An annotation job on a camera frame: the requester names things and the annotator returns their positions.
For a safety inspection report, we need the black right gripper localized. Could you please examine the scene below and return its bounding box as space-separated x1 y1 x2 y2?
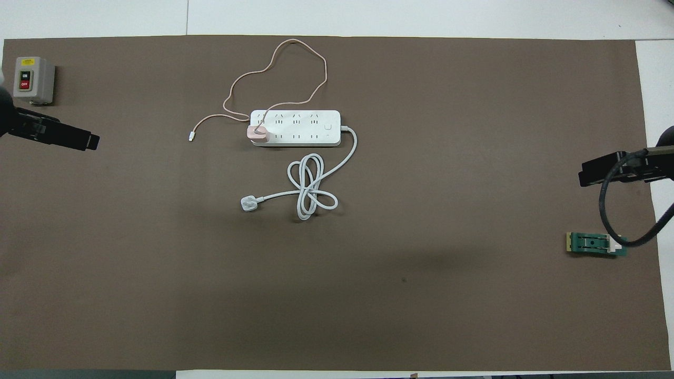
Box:
578 125 674 187

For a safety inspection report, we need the brown table mat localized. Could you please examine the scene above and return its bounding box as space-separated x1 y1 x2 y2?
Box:
0 35 672 372

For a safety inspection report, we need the pink charging cable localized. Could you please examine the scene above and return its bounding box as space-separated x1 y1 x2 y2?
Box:
188 38 328 143

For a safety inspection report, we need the white power strip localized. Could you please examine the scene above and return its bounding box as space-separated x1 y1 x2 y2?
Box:
250 109 342 147

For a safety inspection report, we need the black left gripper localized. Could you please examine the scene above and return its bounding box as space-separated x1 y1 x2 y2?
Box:
0 87 101 152

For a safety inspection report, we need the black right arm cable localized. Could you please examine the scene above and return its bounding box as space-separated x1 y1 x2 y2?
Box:
599 149 674 248

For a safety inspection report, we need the grey on-off switch box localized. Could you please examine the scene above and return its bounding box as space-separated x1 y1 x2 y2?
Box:
14 56 56 105

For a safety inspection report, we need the green knife switch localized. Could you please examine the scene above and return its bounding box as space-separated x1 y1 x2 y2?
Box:
566 232 629 258

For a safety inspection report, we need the white power strip cord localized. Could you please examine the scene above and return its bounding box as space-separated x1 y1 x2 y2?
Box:
241 125 358 221

